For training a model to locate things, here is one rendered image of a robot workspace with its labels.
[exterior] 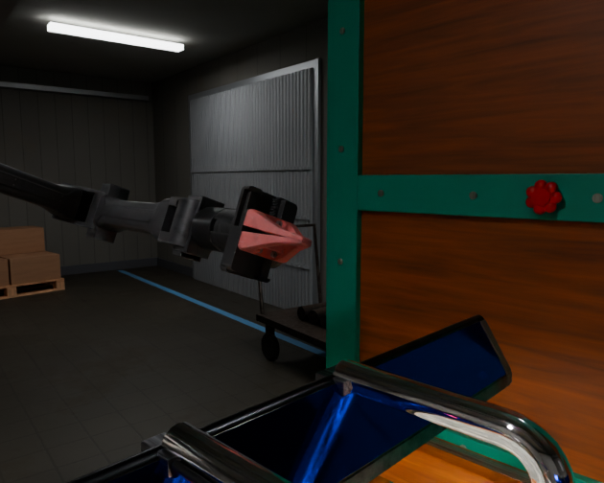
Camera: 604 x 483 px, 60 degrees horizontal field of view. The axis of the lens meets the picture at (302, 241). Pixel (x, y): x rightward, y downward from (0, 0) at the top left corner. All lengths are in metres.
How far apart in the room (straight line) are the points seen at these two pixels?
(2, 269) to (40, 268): 0.39
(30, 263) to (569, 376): 6.02
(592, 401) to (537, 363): 0.08
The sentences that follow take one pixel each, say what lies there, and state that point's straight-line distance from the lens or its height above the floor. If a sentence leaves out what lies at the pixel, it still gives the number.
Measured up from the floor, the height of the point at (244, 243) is 1.19.
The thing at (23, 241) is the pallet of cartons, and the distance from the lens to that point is 6.78.
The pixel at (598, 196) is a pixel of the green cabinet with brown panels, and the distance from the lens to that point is 0.73.
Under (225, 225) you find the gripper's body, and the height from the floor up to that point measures 1.21.
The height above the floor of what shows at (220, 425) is 1.11.
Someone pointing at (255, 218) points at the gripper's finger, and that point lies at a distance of 0.57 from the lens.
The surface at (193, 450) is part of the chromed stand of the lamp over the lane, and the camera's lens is 0.31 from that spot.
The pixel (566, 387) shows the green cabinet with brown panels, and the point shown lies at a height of 0.99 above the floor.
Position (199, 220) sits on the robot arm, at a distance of 0.67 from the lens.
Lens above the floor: 1.26
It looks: 7 degrees down
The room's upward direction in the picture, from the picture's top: straight up
